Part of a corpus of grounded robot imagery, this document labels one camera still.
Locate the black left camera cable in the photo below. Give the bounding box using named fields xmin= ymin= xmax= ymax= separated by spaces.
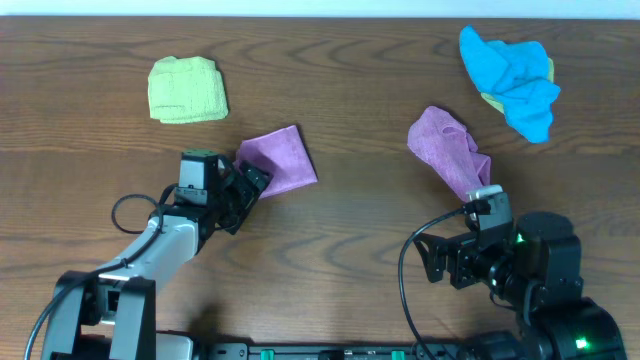
xmin=23 ymin=154 xmax=236 ymax=360

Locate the black right camera cable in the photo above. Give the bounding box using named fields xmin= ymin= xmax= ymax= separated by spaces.
xmin=397 ymin=207 xmax=476 ymax=360

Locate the black camera cable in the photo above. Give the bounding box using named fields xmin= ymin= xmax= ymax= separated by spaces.
xmin=23 ymin=154 xmax=236 ymax=360
xmin=397 ymin=207 xmax=476 ymax=360

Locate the purple microfibre cloth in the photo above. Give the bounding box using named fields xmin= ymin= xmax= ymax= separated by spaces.
xmin=234 ymin=125 xmax=318 ymax=198

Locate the yellow-green cloth under blue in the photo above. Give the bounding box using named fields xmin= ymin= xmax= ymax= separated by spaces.
xmin=481 ymin=58 xmax=555 ymax=113

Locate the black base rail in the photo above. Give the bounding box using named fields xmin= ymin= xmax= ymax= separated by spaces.
xmin=194 ymin=342 xmax=460 ymax=360

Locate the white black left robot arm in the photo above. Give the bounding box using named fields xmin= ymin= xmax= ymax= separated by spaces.
xmin=24 ymin=149 xmax=271 ymax=359

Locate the folded green cloth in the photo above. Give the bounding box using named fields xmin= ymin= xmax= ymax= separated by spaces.
xmin=148 ymin=56 xmax=229 ymax=124

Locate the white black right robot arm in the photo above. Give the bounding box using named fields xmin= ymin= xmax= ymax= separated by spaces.
xmin=409 ymin=212 xmax=627 ymax=359

